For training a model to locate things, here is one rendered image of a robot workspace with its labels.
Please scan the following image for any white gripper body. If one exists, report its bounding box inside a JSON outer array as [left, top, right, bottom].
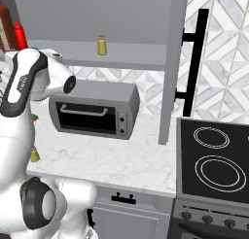
[[45, 49, 63, 63]]

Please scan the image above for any yellow shaker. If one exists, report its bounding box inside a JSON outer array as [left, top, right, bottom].
[[30, 146, 41, 163], [96, 34, 108, 56]]

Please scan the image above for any brown condiment bottle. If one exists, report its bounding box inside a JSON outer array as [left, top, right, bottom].
[[0, 1, 18, 53]]

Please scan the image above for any grey cabinet door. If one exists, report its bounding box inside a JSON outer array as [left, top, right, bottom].
[[158, 0, 190, 146]]

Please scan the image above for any grey toaster oven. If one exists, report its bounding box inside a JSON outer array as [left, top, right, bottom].
[[48, 79, 141, 141]]

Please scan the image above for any grey drawer front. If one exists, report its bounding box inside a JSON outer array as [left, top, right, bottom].
[[93, 185, 175, 216]]

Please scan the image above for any grey base cupboard door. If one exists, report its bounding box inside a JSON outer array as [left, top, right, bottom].
[[90, 205, 172, 239]]

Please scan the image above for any black hob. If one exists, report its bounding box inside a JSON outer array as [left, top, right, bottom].
[[176, 117, 249, 206]]

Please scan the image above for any grey wall cabinet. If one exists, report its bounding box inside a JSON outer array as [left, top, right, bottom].
[[0, 0, 190, 72]]

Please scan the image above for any black cabinet door handle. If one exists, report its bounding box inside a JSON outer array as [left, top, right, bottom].
[[174, 8, 210, 118]]

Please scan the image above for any black drawer handle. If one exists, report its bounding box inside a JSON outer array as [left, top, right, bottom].
[[111, 191, 137, 205]]

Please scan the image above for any black cupboard door handle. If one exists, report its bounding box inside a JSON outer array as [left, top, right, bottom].
[[86, 208, 96, 229]]

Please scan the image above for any black oven door handle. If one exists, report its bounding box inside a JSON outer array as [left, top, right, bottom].
[[177, 221, 249, 239]]

